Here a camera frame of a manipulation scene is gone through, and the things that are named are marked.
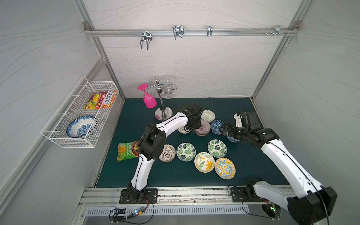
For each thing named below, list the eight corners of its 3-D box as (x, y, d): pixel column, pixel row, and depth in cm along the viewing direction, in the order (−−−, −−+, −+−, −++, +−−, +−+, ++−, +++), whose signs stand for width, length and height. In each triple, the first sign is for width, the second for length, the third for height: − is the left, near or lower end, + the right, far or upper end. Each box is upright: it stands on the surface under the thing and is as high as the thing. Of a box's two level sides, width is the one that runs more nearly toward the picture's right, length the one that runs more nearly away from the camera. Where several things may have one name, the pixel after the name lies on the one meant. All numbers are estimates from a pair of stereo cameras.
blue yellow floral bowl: (216, 180, 80) (217, 178, 76) (213, 160, 87) (214, 157, 84) (235, 180, 80) (237, 178, 76) (231, 160, 87) (232, 157, 84)
